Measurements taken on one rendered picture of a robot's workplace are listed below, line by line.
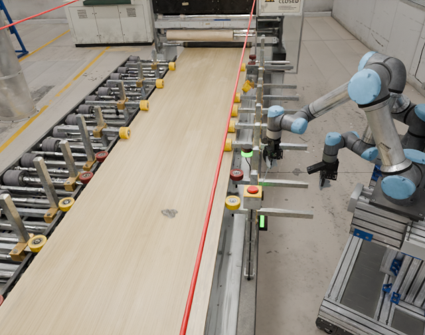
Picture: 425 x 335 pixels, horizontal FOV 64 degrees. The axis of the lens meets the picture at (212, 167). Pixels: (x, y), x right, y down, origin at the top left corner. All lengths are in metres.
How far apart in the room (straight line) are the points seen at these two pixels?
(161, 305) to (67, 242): 0.59
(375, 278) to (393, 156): 1.18
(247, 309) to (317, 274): 1.15
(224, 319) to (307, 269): 1.15
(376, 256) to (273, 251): 0.72
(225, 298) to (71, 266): 0.72
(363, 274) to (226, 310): 1.10
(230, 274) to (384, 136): 0.98
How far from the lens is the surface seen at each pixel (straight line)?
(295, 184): 2.01
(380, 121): 1.44
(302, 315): 2.47
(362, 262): 2.56
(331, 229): 3.02
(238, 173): 1.97
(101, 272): 1.56
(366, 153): 1.84
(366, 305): 2.36
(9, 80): 5.28
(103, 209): 1.86
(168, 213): 1.74
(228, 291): 1.76
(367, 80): 1.38
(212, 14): 4.26
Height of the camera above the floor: 2.06
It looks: 35 degrees down
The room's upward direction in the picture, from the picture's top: 2 degrees counter-clockwise
